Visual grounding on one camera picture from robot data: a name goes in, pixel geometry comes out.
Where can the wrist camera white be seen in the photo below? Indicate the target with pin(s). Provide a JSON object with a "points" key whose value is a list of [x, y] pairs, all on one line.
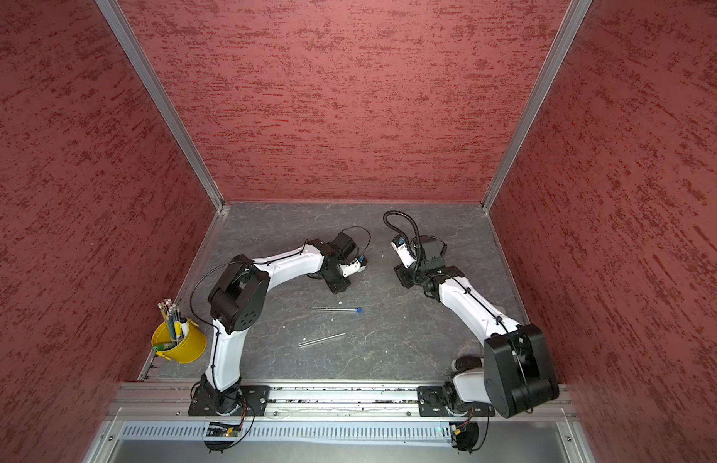
{"points": [[404, 250], [353, 267]]}

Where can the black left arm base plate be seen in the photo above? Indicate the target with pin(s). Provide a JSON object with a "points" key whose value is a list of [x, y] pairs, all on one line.
{"points": [[256, 398]]}

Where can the white slotted cable duct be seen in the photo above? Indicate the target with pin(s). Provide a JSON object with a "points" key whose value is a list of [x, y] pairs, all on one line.
{"points": [[370, 433]]}

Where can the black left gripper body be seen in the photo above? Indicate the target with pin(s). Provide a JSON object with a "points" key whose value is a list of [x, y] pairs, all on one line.
{"points": [[335, 280]]}

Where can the aluminium front rail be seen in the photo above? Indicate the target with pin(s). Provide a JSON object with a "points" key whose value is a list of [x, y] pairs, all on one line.
{"points": [[360, 401]]}

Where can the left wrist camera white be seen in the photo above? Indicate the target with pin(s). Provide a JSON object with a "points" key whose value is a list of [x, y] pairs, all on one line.
{"points": [[353, 267]]}

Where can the pencils in cup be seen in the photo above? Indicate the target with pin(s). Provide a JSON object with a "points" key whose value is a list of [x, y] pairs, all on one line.
{"points": [[173, 322]]}

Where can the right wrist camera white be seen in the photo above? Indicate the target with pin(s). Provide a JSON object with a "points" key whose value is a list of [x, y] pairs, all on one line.
{"points": [[404, 250]]}

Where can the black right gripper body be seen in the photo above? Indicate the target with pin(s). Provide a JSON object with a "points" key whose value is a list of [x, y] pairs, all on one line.
{"points": [[413, 275]]}

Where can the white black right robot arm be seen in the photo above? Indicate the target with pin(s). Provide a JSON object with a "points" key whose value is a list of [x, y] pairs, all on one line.
{"points": [[515, 372]]}

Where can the aluminium corner frame post left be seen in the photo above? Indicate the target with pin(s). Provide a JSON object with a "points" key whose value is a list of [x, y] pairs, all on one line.
{"points": [[132, 48]]}

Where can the aluminium corner frame post right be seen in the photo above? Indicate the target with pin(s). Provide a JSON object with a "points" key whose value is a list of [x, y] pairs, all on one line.
{"points": [[564, 37]]}

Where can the yellow pencil cup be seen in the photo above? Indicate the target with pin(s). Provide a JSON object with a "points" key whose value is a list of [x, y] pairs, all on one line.
{"points": [[191, 348]]}

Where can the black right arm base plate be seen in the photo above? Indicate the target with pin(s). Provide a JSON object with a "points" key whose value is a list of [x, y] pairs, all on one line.
{"points": [[434, 402]]}

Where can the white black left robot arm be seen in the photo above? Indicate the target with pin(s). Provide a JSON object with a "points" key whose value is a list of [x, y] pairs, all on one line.
{"points": [[238, 298]]}

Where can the clear glass test tube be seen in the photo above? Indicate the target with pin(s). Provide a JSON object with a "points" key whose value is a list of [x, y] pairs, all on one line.
{"points": [[335, 309], [305, 344]]}

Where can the aluminium corner frame post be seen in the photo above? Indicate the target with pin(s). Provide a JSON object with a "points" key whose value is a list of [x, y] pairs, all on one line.
{"points": [[564, 37], [132, 48]]}

